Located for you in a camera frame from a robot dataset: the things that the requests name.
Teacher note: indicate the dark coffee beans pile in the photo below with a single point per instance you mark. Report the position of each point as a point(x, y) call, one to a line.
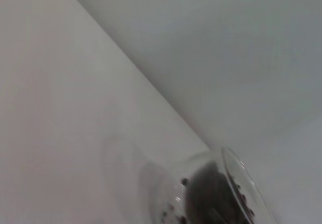
point(213, 196)

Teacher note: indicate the double-walled glass cup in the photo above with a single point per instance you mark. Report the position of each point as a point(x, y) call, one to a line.
point(251, 181)

